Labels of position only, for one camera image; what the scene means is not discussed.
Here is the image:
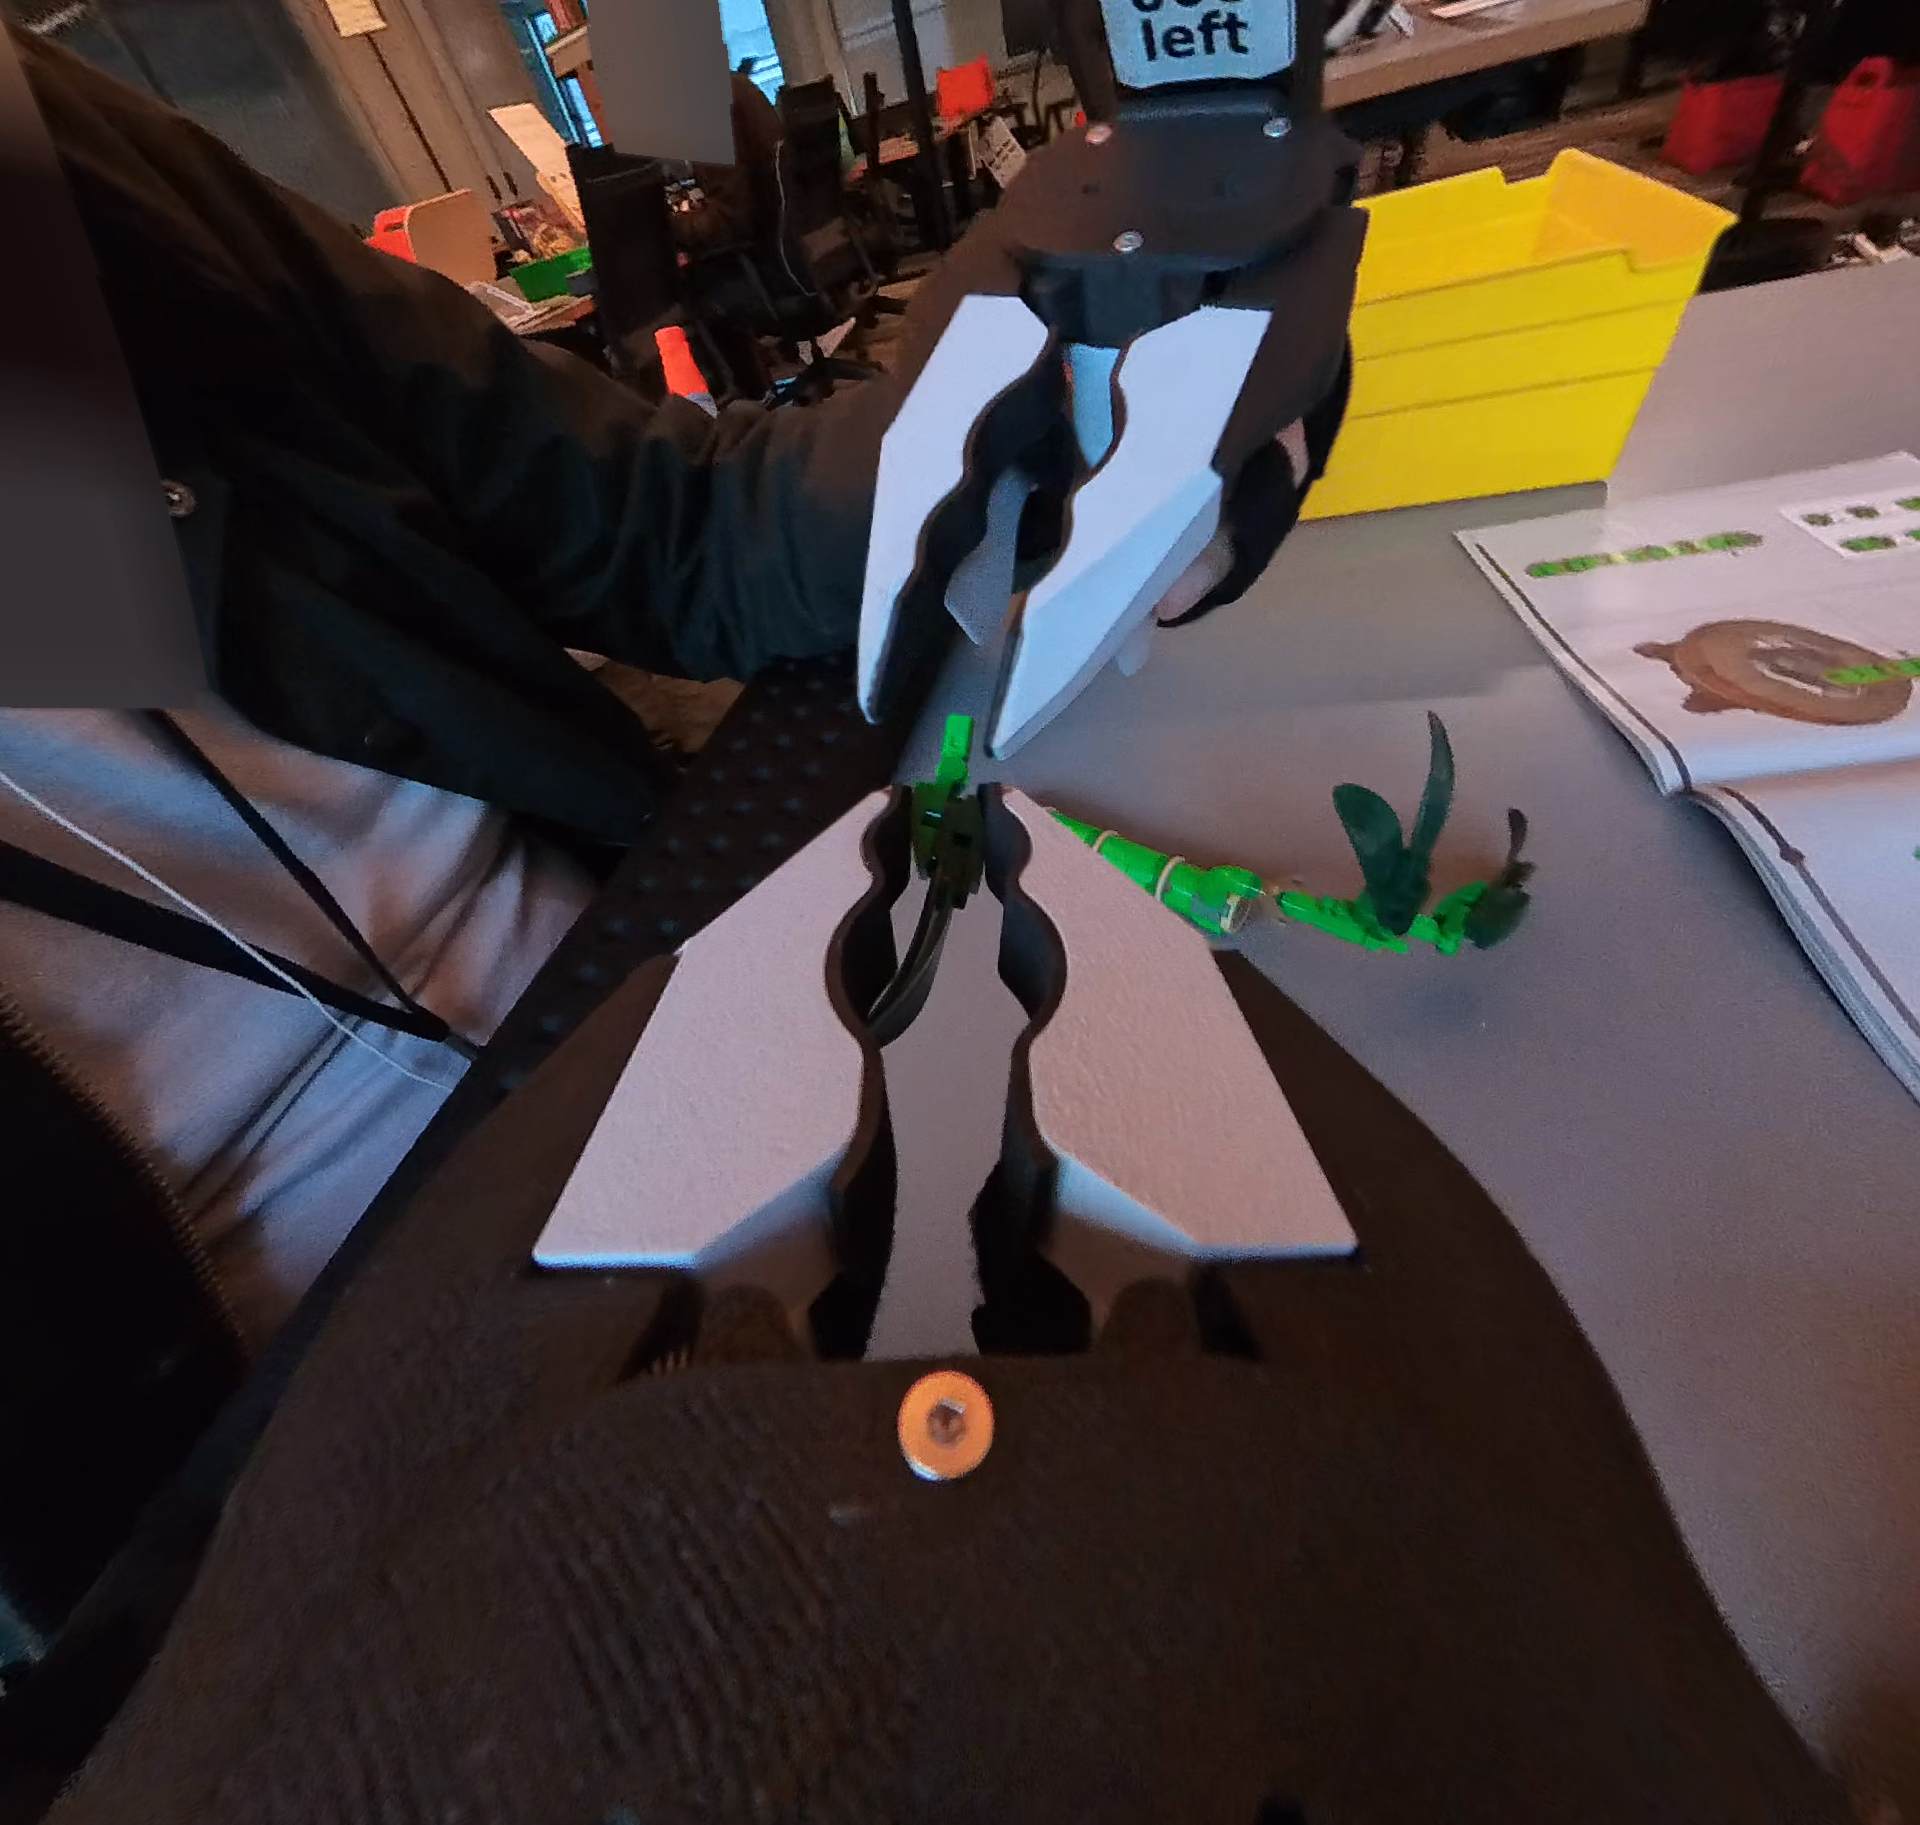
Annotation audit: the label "person's pale shirt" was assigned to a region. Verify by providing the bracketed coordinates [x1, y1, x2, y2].
[0, 706, 632, 1347]

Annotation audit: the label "long background desk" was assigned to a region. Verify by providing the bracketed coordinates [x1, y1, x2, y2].
[1319, 0, 1659, 116]

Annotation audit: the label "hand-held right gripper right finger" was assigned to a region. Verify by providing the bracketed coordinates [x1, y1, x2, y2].
[974, 786, 1360, 1355]

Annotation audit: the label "yellow plastic bin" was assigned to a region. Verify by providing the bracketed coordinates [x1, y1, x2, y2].
[1296, 149, 1739, 523]

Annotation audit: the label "person's left hand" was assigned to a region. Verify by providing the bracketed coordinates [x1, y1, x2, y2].
[1153, 396, 1352, 635]

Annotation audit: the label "red container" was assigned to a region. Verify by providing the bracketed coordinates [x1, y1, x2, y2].
[1795, 54, 1920, 206]
[1656, 70, 1790, 176]

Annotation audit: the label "grey desk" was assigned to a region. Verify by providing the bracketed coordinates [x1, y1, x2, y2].
[899, 257, 1920, 1768]

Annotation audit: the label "white instruction booklet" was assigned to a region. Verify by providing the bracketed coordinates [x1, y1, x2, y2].
[1453, 453, 1920, 1106]

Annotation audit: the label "black office chair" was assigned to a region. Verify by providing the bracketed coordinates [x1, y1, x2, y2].
[771, 76, 888, 343]

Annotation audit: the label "green twig with oval leaves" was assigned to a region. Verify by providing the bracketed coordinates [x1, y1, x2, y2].
[1274, 712, 1539, 961]

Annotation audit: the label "person's left forearm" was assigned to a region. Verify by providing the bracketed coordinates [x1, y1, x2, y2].
[299, 250, 1037, 686]

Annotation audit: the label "white board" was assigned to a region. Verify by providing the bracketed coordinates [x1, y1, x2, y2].
[582, 0, 739, 168]

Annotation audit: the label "thin white cord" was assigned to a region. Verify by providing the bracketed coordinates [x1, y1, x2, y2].
[0, 767, 459, 1093]

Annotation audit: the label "person's dark jacket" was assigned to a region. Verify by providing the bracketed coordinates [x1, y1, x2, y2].
[0, 25, 901, 1558]

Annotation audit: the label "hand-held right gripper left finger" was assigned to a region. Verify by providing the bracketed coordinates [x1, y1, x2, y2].
[531, 786, 918, 1355]

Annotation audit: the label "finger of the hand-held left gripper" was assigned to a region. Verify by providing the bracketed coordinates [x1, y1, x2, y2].
[853, 295, 1060, 724]
[981, 307, 1278, 762]

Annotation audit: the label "black lanyard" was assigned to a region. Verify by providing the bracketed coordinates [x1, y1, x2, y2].
[0, 706, 459, 1046]

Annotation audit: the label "green bamboo stalk pointed leaves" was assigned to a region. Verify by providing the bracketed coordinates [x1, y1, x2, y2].
[862, 712, 1280, 1050]

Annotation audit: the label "plain black pole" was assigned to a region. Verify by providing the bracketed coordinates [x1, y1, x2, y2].
[875, 0, 962, 252]

